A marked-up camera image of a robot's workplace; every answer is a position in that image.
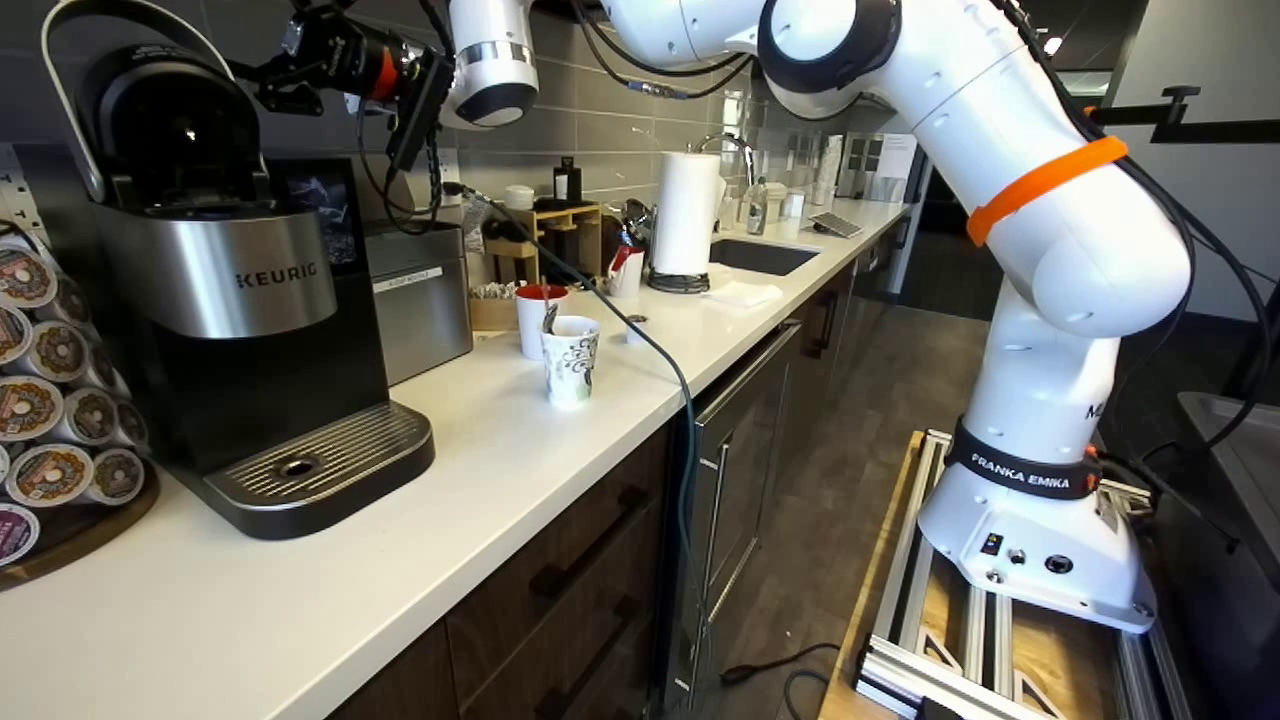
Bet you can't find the orange strap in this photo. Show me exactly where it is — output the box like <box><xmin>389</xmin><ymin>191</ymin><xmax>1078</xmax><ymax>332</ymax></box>
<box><xmin>963</xmin><ymin>131</ymin><xmax>1138</xmax><ymax>252</ymax></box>

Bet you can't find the black silver Keurig coffee maker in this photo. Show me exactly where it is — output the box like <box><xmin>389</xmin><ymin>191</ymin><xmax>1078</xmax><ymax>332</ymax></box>
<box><xmin>35</xmin><ymin>0</ymin><xmax>442</xmax><ymax>543</ymax></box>

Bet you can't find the patterned paper cup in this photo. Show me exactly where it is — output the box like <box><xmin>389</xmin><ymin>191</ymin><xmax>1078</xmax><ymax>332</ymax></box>
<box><xmin>539</xmin><ymin>311</ymin><xmax>605</xmax><ymax>412</ymax></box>

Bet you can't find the white mug red inside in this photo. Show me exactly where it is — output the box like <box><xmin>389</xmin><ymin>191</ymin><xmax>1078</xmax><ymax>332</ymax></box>
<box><xmin>512</xmin><ymin>281</ymin><xmax>571</xmax><ymax>363</ymax></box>

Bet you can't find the black side table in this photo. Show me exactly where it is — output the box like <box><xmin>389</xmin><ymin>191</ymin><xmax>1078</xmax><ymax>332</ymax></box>
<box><xmin>1173</xmin><ymin>389</ymin><xmax>1280</xmax><ymax>720</ymax></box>

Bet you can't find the small box of packets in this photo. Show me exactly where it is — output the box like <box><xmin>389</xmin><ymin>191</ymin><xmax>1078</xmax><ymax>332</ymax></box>
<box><xmin>465</xmin><ymin>281</ymin><xmax>521</xmax><ymax>337</ymax></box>

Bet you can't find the coffee pod carousel rack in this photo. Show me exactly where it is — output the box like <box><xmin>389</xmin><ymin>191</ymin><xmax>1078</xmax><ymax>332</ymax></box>
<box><xmin>0</xmin><ymin>174</ymin><xmax>165</xmax><ymax>594</ymax></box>

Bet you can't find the white wall outlet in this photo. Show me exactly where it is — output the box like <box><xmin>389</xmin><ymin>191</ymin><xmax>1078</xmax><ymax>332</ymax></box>
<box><xmin>427</xmin><ymin>148</ymin><xmax>465</xmax><ymax>212</ymax></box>

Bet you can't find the dark kitchen sink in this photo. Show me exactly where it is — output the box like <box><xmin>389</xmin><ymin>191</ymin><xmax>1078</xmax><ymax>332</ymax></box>
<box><xmin>710</xmin><ymin>235</ymin><xmax>821</xmax><ymax>281</ymax></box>

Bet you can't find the white cup with red sticks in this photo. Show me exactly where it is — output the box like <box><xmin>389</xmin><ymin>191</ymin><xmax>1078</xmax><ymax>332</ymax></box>
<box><xmin>605</xmin><ymin>245</ymin><xmax>650</xmax><ymax>308</ymax></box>

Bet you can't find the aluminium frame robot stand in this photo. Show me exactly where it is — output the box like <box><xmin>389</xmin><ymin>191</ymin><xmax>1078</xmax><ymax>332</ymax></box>
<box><xmin>813</xmin><ymin>426</ymin><xmax>1196</xmax><ymax>720</ymax></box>

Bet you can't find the coffee pod in rack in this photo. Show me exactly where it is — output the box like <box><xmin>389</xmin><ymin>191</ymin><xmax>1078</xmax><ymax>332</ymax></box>
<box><xmin>25</xmin><ymin>315</ymin><xmax>95</xmax><ymax>389</ymax></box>
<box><xmin>85</xmin><ymin>444</ymin><xmax>152</xmax><ymax>507</ymax></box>
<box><xmin>60</xmin><ymin>379</ymin><xmax>127</xmax><ymax>447</ymax></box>
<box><xmin>6</xmin><ymin>441</ymin><xmax>95</xmax><ymax>512</ymax></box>
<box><xmin>0</xmin><ymin>245</ymin><xmax>65</xmax><ymax>315</ymax></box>
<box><xmin>0</xmin><ymin>500</ymin><xmax>44</xmax><ymax>573</ymax></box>
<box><xmin>0</xmin><ymin>299</ymin><xmax>40</xmax><ymax>367</ymax></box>
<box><xmin>0</xmin><ymin>372</ymin><xmax>70</xmax><ymax>444</ymax></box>

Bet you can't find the dark wood counter cabinet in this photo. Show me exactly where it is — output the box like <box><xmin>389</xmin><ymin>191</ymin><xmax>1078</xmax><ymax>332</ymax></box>
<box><xmin>328</xmin><ymin>223</ymin><xmax>937</xmax><ymax>720</ymax></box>

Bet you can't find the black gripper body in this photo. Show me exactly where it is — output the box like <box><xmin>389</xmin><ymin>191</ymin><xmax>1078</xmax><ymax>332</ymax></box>
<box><xmin>292</xmin><ymin>4</ymin><xmax>404</xmax><ymax>109</ymax></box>

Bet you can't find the wooden countertop organizer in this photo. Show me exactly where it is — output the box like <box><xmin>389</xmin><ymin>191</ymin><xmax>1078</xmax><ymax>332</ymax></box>
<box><xmin>479</xmin><ymin>196</ymin><xmax>612</xmax><ymax>289</ymax></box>

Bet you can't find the black jar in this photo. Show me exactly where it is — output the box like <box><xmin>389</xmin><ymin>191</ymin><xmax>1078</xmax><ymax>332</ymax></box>
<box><xmin>549</xmin><ymin>152</ymin><xmax>588</xmax><ymax>210</ymax></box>

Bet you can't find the black power cable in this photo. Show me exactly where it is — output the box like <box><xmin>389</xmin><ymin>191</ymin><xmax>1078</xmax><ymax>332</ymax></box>
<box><xmin>442</xmin><ymin>175</ymin><xmax>843</xmax><ymax>720</ymax></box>

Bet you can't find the chrome sink faucet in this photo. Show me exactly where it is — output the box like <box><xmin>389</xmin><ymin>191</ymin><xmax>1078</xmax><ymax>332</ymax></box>
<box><xmin>719</xmin><ymin>128</ymin><xmax>781</xmax><ymax>242</ymax></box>

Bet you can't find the black orange bar clamp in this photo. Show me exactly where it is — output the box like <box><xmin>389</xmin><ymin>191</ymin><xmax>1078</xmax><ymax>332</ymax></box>
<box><xmin>1112</xmin><ymin>81</ymin><xmax>1280</xmax><ymax>148</ymax></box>

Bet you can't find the black wire towel holder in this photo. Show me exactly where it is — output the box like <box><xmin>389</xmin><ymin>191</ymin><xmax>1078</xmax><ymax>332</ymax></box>
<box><xmin>642</xmin><ymin>267</ymin><xmax>718</xmax><ymax>299</ymax></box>

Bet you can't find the white paper towel roll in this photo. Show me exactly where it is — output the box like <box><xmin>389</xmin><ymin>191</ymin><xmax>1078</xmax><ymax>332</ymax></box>
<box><xmin>650</xmin><ymin>148</ymin><xmax>723</xmax><ymax>281</ymax></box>

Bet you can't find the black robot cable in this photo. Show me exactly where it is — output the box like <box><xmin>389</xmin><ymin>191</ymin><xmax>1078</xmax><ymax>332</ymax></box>
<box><xmin>350</xmin><ymin>0</ymin><xmax>1275</xmax><ymax>537</ymax></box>

